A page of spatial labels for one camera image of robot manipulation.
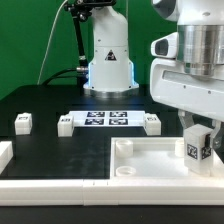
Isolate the black camera stand pole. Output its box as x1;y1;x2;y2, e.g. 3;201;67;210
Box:
64;0;116;86

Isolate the white AprilTag base sheet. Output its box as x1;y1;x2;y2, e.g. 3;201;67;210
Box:
69;110;145;127

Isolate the white cable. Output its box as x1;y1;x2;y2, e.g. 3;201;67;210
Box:
37;0;69;86

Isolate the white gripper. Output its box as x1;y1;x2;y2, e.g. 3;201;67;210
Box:
150;32;224;150

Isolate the black cable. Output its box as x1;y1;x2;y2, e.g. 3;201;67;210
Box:
42;67;88;86

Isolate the white square tabletop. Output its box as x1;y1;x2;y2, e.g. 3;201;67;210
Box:
108;136;224;181

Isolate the white U-shaped obstacle fence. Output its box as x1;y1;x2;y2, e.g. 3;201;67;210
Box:
0;139;224;207

